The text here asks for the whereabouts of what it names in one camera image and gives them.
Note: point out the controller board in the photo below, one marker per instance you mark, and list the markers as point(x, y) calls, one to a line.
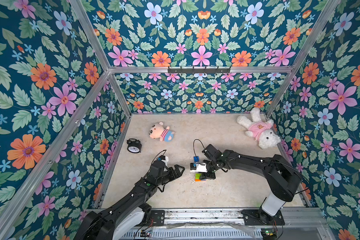
point(268, 234)
point(145, 234)

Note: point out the black wall hook rail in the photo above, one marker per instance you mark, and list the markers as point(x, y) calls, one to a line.
point(198, 70)

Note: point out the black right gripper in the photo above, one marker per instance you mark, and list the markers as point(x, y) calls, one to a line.
point(210, 167)

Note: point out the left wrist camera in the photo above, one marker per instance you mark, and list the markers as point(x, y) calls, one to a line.
point(164, 159)

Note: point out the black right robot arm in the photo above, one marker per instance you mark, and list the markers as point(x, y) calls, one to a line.
point(282, 178)

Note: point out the black alarm clock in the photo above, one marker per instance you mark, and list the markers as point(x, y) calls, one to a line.
point(134, 146)

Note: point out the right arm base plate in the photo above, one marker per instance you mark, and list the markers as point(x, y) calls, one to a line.
point(254, 217)

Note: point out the pink pig plush toy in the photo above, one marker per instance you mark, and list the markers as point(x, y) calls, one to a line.
point(158, 131)

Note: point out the white bunny plush toy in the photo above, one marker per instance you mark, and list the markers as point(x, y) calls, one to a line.
point(259, 130)

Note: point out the green lego brick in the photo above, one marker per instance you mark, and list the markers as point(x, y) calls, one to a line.
point(198, 176)

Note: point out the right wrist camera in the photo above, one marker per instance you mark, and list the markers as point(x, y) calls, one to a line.
point(198, 167)

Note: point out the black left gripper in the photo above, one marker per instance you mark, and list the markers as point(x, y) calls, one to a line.
point(176, 172)

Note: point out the right controller board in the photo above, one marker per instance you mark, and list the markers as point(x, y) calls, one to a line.
point(268, 234)

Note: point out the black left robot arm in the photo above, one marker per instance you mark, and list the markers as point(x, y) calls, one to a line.
point(132, 209)

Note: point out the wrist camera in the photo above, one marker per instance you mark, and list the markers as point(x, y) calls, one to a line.
point(198, 167)
point(164, 159)

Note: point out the left controller board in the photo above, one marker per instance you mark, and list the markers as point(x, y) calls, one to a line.
point(145, 234)

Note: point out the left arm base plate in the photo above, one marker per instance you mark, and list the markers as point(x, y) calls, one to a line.
point(155, 218)

